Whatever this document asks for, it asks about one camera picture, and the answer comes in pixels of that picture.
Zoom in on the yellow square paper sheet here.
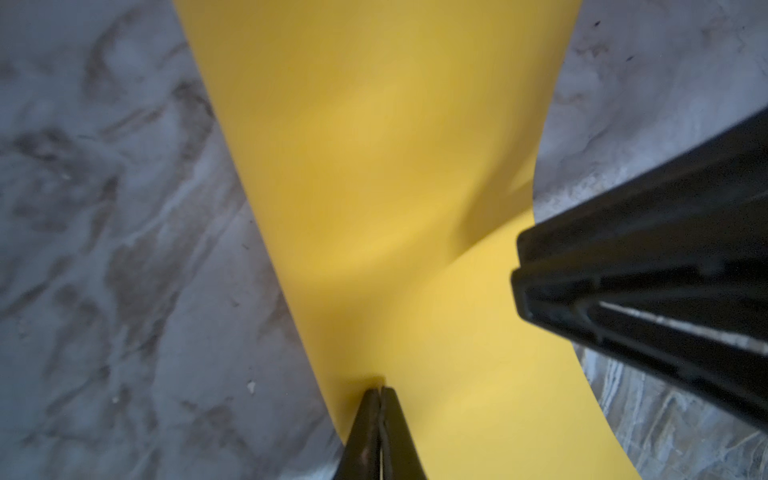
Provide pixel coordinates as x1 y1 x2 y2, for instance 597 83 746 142
175 1 637 479

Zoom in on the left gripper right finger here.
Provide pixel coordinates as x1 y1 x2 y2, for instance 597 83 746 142
379 387 427 480

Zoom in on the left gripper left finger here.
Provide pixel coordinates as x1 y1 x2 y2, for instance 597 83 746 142
333 389 381 480

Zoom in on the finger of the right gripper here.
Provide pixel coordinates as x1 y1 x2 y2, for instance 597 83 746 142
517 109 767 265
511 261 767 429

